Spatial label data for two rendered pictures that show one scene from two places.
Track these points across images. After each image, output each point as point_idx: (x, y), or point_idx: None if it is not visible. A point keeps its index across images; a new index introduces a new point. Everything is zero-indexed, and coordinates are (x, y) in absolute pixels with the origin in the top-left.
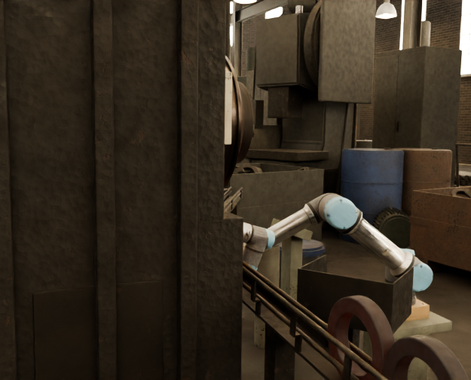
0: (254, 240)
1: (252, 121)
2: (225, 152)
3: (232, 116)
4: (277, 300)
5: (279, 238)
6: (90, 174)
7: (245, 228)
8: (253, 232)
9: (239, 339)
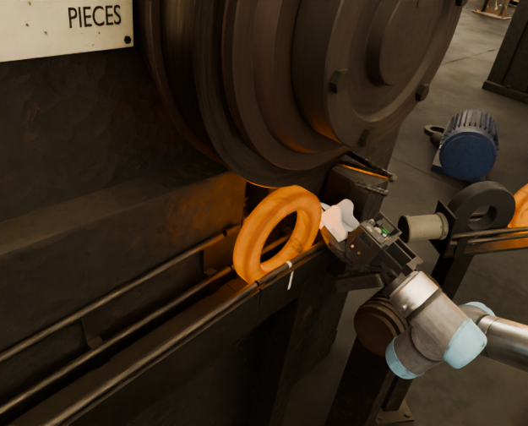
0: (416, 328)
1: (328, 40)
2: (187, 105)
3: (184, 0)
4: None
5: (527, 368)
6: None
7: (405, 292)
8: (419, 313)
9: None
